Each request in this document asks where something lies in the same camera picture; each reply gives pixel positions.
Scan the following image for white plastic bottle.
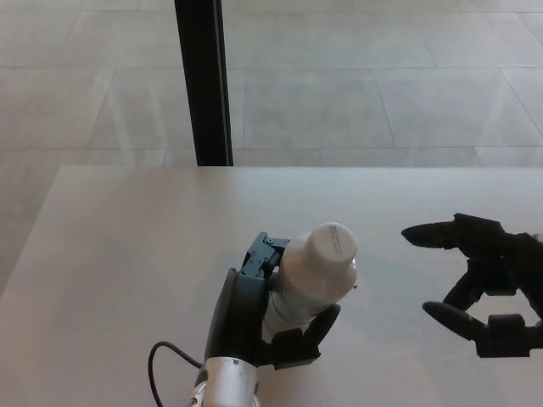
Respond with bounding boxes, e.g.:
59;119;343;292
261;231;360;341

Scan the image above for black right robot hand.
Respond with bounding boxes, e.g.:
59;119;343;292
400;213;543;360

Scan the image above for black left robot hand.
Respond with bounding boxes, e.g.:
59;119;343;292
204;231;342;371

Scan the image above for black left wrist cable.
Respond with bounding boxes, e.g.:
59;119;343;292
148;341;204;407

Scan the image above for white bottle screw cap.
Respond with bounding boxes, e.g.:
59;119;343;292
304;222;359;273

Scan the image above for black vertical window frame post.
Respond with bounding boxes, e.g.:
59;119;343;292
174;0;235;167

